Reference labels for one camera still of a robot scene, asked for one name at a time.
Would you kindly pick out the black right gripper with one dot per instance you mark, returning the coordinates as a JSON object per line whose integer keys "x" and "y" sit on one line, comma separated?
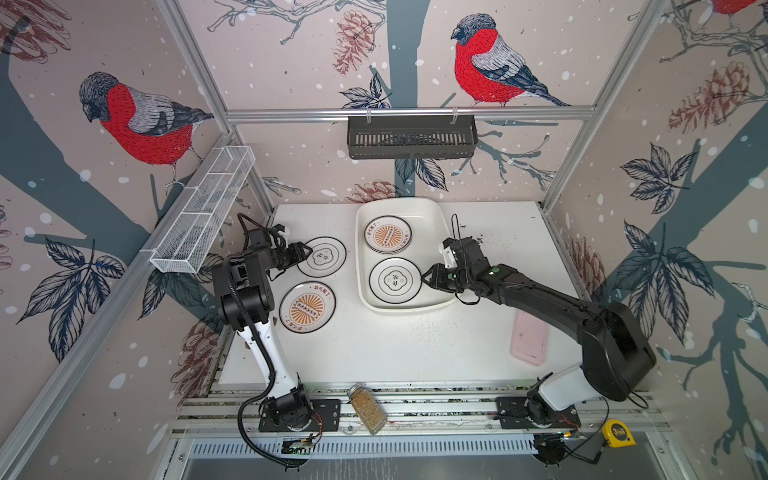
{"x": 436, "y": 278}

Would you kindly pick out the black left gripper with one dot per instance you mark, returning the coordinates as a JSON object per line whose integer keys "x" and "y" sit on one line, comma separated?
{"x": 296, "y": 255}

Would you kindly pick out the white black-line plate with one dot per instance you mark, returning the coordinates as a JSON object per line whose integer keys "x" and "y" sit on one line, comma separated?
{"x": 395, "y": 281}

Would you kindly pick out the orange sunburst plate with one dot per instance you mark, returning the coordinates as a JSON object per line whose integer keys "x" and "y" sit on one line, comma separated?
{"x": 387, "y": 234}
{"x": 307, "y": 307}

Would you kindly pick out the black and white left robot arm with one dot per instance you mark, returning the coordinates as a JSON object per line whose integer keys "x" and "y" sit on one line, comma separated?
{"x": 245, "y": 302}

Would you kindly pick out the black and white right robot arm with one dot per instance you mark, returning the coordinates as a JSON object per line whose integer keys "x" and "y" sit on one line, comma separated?
{"x": 615, "y": 354}

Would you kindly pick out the white plastic bin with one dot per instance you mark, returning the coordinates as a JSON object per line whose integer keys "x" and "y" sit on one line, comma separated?
{"x": 429, "y": 230}

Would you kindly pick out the glass jar of grains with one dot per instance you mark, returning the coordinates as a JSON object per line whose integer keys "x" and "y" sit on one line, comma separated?
{"x": 368, "y": 410}

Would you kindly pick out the small circuit board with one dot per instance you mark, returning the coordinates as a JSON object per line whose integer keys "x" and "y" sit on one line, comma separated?
{"x": 297, "y": 447}

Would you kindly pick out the yellow tape measure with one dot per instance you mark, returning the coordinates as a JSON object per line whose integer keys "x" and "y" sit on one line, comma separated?
{"x": 617, "y": 434}

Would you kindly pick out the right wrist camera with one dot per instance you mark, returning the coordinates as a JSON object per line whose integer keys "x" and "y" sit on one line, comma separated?
{"x": 449, "y": 258}

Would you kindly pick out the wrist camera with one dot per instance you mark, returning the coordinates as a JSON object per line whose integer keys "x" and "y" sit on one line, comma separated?
{"x": 449, "y": 258}
{"x": 275, "y": 235}

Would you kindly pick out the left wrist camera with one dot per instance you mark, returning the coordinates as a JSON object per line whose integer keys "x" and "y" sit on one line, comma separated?
{"x": 275, "y": 235}

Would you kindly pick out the white mesh wall shelf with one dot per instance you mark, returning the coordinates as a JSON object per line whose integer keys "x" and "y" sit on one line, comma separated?
{"x": 192, "y": 234}

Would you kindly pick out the black hanging wire basket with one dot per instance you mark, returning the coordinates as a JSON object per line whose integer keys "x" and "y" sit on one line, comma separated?
{"x": 412, "y": 137}

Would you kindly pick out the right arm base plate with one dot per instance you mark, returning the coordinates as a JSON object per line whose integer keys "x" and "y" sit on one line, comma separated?
{"x": 526, "y": 413}

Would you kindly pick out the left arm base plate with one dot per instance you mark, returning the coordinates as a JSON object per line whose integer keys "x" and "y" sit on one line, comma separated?
{"x": 326, "y": 418}

